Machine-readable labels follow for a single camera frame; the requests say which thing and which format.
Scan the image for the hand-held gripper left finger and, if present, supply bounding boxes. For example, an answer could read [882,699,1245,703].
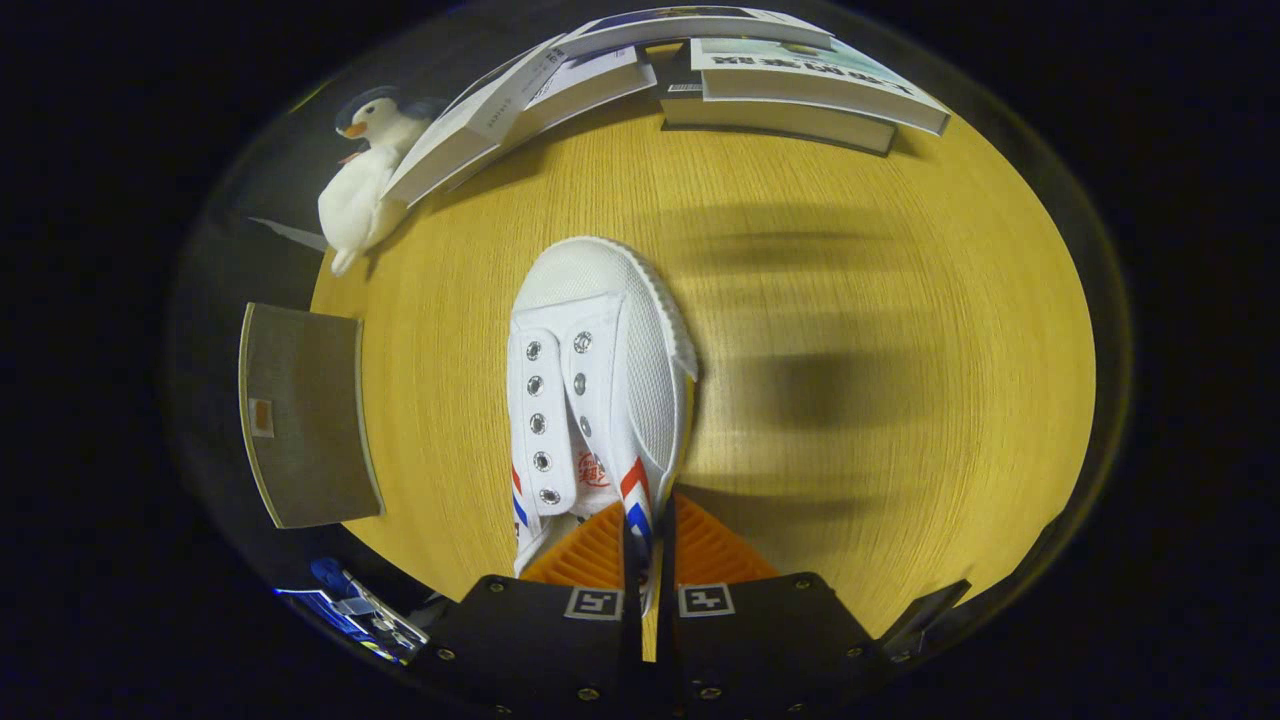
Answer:
[420,503,646,713]

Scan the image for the book with blue cover picture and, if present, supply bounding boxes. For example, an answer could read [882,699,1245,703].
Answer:
[554,5,835,62]

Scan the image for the blue and white flat panel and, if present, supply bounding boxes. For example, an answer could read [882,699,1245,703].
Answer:
[274,585,403,663]

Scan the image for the penguin plush toy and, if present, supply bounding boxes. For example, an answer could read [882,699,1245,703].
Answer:
[318,85,447,278]

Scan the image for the grey fabric storage box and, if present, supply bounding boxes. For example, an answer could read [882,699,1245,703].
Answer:
[238,302,387,530]

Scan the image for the plain white book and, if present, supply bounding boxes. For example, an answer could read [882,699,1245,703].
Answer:
[440,45,659,193]

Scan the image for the metal clamp device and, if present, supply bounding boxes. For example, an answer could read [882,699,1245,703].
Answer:
[340,570,432,653]

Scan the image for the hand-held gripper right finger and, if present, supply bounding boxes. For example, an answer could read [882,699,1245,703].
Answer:
[660,492,886,713]

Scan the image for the dark thick book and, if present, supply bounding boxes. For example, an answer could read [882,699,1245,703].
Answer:
[659,68,897,157]

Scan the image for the white canvas shoe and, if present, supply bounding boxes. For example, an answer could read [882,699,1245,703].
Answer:
[505,237,700,617]

